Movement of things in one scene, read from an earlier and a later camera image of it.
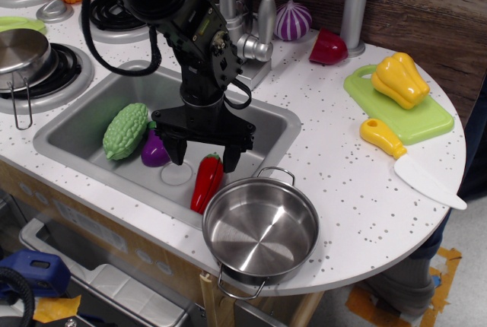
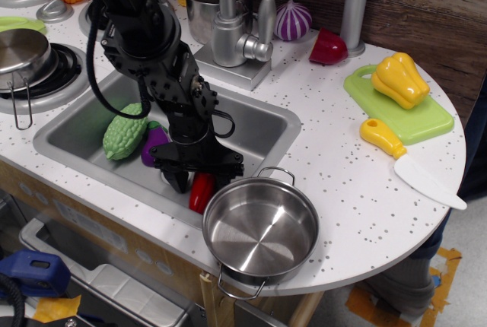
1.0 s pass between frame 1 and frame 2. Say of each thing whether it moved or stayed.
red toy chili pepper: stayed
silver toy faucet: stayed
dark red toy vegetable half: stayed
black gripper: moved
